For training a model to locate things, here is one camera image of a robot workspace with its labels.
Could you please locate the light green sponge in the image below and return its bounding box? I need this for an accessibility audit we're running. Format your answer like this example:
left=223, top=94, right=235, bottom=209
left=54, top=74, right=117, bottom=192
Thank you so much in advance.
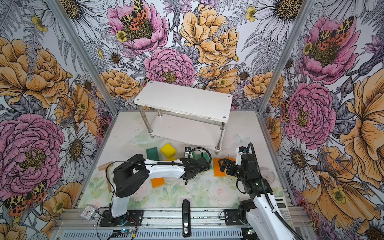
left=192, top=150, right=203, bottom=160
left=202, top=153, right=212, bottom=164

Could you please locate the orange sponge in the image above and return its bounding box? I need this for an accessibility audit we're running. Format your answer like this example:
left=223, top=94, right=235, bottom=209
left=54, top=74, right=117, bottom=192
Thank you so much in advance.
left=213, top=158, right=226, bottom=178
left=151, top=178, right=165, bottom=189
left=226, top=157, right=236, bottom=164

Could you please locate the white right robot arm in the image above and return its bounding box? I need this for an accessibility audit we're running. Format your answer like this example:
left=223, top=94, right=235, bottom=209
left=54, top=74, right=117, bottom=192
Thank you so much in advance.
left=218, top=150, right=303, bottom=240

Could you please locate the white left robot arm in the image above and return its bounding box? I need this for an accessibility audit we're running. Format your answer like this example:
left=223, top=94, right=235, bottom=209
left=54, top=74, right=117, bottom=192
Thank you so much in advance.
left=111, top=152, right=213, bottom=218

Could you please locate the white two-tier metal shelf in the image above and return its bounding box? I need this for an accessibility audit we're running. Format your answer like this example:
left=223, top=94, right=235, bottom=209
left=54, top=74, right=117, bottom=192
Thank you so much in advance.
left=134, top=81, right=233, bottom=152

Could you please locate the clear glass dish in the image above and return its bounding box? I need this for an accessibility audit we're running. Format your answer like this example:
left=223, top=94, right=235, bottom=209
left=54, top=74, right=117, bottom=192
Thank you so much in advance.
left=260, top=167, right=276, bottom=185

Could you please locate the yellow sponge block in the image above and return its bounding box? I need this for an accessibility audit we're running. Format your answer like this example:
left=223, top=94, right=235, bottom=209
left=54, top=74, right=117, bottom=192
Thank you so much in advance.
left=160, top=143, right=177, bottom=159

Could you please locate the dark green scouring sponge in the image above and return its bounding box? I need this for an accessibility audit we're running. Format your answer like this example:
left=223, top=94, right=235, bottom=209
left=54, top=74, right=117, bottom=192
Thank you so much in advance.
left=146, top=147, right=160, bottom=161

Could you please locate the white desk calculator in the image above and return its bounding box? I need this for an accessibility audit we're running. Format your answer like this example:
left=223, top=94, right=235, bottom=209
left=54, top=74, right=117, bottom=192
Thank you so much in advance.
left=275, top=197, right=295, bottom=229

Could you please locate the black stapler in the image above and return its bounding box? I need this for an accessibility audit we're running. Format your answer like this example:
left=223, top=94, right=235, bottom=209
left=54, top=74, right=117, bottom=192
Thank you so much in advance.
left=182, top=199, right=191, bottom=238

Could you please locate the small wooden mallet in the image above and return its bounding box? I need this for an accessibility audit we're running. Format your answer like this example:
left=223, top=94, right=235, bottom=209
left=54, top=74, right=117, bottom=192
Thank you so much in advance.
left=98, top=162, right=113, bottom=193

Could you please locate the small white alarm clock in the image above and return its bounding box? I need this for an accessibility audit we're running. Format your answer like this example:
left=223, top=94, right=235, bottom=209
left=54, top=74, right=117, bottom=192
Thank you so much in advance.
left=80, top=205, right=97, bottom=221

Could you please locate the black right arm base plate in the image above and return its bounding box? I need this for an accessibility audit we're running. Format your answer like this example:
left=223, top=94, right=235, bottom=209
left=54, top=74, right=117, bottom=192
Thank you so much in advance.
left=224, top=209, right=249, bottom=226

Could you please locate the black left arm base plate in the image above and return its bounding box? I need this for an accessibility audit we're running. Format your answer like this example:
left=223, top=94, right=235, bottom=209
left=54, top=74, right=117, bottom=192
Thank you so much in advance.
left=99, top=210, right=144, bottom=227

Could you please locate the aluminium front rail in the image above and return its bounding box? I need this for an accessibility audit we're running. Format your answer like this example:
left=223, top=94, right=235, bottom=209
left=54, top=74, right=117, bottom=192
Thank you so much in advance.
left=49, top=206, right=313, bottom=240

